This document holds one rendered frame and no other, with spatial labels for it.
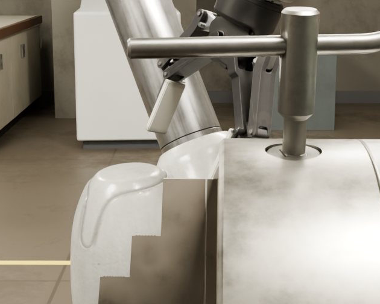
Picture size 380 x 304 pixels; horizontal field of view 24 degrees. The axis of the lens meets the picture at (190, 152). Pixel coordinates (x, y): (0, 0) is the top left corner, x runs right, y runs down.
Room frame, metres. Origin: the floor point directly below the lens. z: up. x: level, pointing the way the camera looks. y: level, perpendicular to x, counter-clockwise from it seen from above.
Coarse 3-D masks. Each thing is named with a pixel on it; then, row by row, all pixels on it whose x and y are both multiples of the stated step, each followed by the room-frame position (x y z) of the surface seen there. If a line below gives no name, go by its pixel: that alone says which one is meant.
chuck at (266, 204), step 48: (240, 144) 0.53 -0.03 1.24; (336, 144) 0.53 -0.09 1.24; (240, 192) 0.47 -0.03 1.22; (288, 192) 0.47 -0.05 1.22; (336, 192) 0.47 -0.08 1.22; (240, 240) 0.44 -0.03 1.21; (288, 240) 0.44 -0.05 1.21; (336, 240) 0.44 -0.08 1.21; (240, 288) 0.42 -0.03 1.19; (288, 288) 0.42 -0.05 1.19; (336, 288) 0.42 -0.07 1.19
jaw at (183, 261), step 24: (168, 192) 0.60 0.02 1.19; (192, 192) 0.60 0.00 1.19; (216, 192) 0.60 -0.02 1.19; (168, 216) 0.59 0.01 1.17; (192, 216) 0.59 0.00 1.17; (216, 216) 0.59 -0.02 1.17; (144, 240) 0.58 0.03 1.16; (168, 240) 0.58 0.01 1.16; (192, 240) 0.58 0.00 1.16; (216, 240) 0.58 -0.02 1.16; (144, 264) 0.57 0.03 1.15; (168, 264) 0.57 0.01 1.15; (192, 264) 0.57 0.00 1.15; (216, 264) 0.57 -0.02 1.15; (120, 288) 0.56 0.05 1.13; (144, 288) 0.56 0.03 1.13; (168, 288) 0.56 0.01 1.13; (192, 288) 0.56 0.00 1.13; (216, 288) 0.56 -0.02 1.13
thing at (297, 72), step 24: (288, 24) 0.50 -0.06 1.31; (312, 24) 0.50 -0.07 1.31; (288, 48) 0.50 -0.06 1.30; (312, 48) 0.50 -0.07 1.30; (288, 72) 0.51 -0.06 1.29; (312, 72) 0.51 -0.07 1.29; (288, 96) 0.51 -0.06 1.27; (312, 96) 0.51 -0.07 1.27; (288, 120) 0.51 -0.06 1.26; (288, 144) 0.51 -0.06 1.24
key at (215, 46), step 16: (128, 48) 0.49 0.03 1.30; (144, 48) 0.49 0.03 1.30; (160, 48) 0.49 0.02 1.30; (176, 48) 0.50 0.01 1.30; (192, 48) 0.50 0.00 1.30; (208, 48) 0.50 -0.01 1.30; (224, 48) 0.50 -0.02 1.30; (240, 48) 0.50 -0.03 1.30; (256, 48) 0.50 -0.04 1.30; (272, 48) 0.50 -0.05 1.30; (320, 48) 0.51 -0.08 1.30; (336, 48) 0.51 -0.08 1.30; (352, 48) 0.51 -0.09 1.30; (368, 48) 0.51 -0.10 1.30
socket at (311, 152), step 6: (270, 150) 0.52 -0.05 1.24; (276, 150) 0.52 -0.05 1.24; (306, 150) 0.52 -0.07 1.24; (312, 150) 0.52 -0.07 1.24; (276, 156) 0.51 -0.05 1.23; (282, 156) 0.51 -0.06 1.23; (294, 156) 0.51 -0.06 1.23; (300, 156) 0.51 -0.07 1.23; (306, 156) 0.51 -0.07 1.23; (312, 156) 0.51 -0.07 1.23
